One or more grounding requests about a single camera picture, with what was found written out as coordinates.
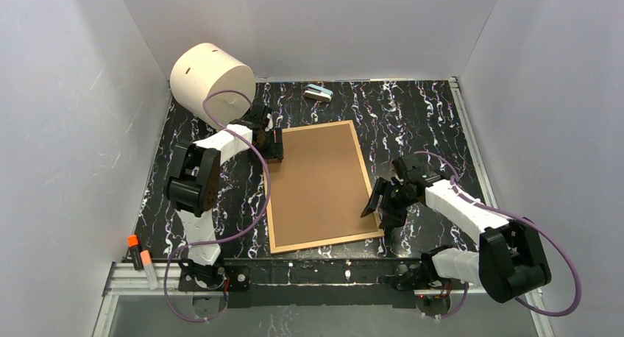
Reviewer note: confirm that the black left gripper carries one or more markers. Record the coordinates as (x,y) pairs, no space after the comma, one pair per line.
(275,143)

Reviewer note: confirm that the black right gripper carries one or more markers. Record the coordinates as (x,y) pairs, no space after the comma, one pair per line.
(388,200)

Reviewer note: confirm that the light wooden picture frame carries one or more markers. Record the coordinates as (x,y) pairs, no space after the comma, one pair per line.
(273,227)

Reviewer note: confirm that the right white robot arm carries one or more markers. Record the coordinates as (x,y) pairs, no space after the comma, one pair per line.
(509,260)

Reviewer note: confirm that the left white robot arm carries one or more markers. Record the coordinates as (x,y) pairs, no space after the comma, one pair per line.
(193,181)

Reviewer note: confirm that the teal white stapler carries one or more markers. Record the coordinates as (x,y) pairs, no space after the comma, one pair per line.
(318,93)

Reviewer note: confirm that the large white cylinder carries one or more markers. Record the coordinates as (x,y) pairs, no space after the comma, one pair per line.
(205,69)

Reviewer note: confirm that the peach cap glue stick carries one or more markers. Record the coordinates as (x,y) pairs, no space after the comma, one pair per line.
(149,270)

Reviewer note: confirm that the orange cap black marker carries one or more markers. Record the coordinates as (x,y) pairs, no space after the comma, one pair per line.
(135,252)

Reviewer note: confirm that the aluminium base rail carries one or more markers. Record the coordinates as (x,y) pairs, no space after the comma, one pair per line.
(302,297)

